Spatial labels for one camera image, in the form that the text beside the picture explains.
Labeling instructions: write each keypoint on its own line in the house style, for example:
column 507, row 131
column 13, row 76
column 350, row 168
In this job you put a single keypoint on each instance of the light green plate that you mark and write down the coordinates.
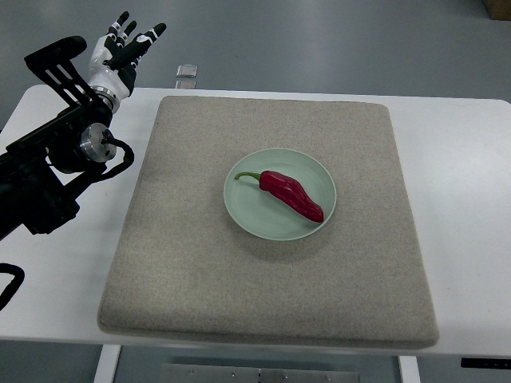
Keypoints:
column 260, row 213

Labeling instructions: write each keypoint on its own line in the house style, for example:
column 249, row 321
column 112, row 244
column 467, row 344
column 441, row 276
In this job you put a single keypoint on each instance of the black table control panel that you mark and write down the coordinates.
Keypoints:
column 485, row 363

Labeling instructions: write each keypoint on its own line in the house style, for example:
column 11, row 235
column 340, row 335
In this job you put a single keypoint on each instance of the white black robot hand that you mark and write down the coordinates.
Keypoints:
column 113, row 64

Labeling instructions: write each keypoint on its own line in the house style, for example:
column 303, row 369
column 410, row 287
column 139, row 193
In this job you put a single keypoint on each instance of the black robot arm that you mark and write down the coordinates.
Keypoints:
column 44, row 171

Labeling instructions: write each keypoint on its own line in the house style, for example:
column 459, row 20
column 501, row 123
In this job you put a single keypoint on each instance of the red pepper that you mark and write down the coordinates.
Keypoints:
column 288, row 191

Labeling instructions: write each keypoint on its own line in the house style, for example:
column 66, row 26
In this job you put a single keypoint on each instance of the clear floor socket cover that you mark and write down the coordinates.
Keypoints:
column 186, row 71

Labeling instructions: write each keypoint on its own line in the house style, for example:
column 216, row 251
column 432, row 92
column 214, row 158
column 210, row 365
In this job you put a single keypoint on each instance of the white table leg frame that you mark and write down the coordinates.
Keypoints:
column 107, row 364

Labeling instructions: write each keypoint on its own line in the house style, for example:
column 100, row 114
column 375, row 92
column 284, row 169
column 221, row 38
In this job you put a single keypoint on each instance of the cardboard box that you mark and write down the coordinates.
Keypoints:
column 499, row 9

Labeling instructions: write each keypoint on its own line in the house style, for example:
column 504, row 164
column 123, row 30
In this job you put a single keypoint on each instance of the beige felt mat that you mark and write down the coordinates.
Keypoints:
column 184, row 269

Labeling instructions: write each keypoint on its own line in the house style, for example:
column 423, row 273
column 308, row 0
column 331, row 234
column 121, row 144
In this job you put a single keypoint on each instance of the metal base plate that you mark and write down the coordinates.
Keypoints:
column 213, row 373

